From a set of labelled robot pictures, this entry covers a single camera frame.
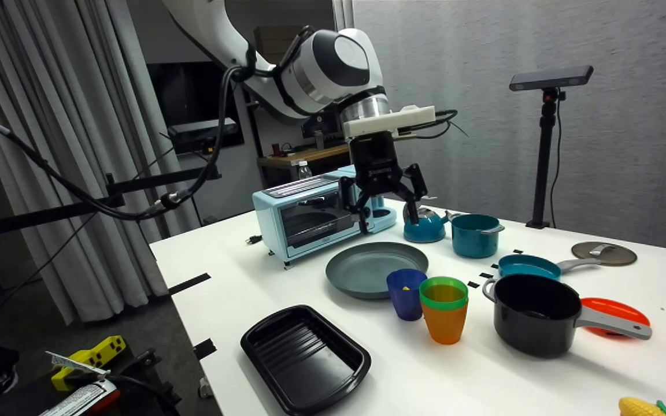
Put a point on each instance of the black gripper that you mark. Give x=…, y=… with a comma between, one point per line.
x=375, y=159

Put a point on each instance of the blue plastic cup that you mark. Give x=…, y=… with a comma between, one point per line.
x=403, y=304

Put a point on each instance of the green plastic cup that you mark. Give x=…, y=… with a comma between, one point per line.
x=440, y=304

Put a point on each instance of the orange plastic cup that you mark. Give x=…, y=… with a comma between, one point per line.
x=444, y=327

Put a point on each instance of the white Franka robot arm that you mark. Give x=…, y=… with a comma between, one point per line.
x=317, y=70

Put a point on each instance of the grey-green round plate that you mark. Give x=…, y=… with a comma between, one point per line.
x=363, y=268

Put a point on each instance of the teal toy kettle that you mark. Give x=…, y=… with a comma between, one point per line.
x=428, y=229

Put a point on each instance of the dark storage shelf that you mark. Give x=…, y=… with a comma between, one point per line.
x=310, y=159

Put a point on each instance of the light blue toaster oven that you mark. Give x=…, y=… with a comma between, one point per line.
x=302, y=221

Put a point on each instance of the teal toy pot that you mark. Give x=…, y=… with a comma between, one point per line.
x=473, y=241

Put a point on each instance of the small teal frying pan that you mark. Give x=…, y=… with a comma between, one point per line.
x=530, y=267

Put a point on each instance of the black baking tray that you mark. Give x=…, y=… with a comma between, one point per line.
x=302, y=360

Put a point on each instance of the grey round pot lid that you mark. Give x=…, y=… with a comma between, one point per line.
x=603, y=253

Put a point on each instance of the short black metal bar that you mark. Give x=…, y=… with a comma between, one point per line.
x=149, y=182

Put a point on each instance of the grey fabric backdrop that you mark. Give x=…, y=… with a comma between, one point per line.
x=641, y=153

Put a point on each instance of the yellow toy corn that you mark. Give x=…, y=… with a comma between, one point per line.
x=636, y=408

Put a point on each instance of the yellow hand tool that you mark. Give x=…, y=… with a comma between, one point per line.
x=93, y=354

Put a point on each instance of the long black metal bar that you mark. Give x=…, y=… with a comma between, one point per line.
x=41, y=215

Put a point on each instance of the grey pleated curtain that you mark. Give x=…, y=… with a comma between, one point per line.
x=41, y=255

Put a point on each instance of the red and white device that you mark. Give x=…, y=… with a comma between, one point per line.
x=87, y=401

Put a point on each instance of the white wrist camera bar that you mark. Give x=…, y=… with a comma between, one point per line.
x=393, y=122

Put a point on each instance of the black camera tripod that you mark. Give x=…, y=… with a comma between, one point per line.
x=544, y=153

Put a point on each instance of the black stereo camera bar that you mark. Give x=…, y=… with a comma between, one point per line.
x=198, y=138

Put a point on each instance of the black tripod-mounted camera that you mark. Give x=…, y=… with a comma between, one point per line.
x=551, y=78

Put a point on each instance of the black table bracket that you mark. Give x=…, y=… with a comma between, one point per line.
x=205, y=347
x=189, y=285

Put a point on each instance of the dark wall screen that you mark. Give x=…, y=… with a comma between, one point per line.
x=185, y=93

